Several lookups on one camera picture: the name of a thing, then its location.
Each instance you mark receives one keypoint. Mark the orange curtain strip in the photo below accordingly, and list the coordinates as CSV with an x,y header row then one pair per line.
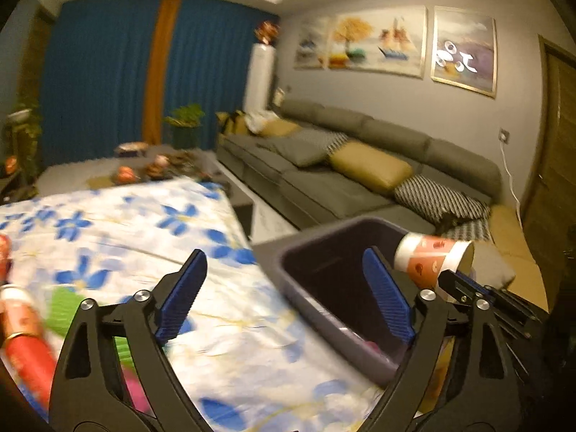
x,y
154,87

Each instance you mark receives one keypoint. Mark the far mustard cushion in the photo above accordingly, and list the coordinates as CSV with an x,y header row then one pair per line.
x,y
277,128

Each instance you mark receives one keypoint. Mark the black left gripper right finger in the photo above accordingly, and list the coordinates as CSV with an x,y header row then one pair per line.
x,y
457,374

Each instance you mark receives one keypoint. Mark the right framed painting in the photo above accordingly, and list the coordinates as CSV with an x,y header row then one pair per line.
x,y
464,50

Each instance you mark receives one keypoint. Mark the grey sectional sofa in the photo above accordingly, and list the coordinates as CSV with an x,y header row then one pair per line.
x,y
317,164

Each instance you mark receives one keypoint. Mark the dark coffee table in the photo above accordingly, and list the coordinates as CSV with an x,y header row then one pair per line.
x,y
163,162

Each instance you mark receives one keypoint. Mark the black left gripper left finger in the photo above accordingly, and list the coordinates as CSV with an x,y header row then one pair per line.
x,y
89,392

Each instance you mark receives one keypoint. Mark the grey cushion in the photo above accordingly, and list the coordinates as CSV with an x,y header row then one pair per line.
x,y
298,152

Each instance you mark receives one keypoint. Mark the sailboat tree painting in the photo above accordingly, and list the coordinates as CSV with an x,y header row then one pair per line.
x,y
389,40

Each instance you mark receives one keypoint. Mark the orange apple paper cup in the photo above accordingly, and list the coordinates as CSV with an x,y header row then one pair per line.
x,y
423,258

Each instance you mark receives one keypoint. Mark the pink mesh bath pouf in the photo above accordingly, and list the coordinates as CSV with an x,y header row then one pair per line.
x,y
136,392

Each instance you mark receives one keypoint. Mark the plant on wooden stand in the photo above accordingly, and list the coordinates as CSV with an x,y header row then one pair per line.
x,y
23,132

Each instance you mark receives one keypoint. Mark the mustard cushion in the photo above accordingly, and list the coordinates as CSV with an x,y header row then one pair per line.
x,y
277,128
376,170

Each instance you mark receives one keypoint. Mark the left landscape painting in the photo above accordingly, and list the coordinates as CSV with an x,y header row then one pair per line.
x,y
313,41

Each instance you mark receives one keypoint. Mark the grey plastic trash bin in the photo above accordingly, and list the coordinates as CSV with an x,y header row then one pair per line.
x,y
340,278

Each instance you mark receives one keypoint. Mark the green potted plant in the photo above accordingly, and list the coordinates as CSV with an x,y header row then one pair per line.
x,y
185,122

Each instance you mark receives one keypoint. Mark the black white patterned cushion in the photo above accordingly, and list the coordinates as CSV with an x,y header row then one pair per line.
x,y
432,200

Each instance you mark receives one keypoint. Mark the white standing air conditioner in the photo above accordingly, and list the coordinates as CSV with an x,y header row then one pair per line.
x,y
259,77

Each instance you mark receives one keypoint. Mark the red flower decoration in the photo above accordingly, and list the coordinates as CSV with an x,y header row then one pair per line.
x,y
267,33

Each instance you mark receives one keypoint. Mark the blue floral tablecloth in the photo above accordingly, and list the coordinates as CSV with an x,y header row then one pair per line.
x,y
246,358

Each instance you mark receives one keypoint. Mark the blue window curtain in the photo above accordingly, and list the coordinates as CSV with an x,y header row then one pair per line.
x,y
92,91

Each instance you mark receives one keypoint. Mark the near mustard cushion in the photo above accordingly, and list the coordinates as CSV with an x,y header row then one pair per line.
x,y
376,170

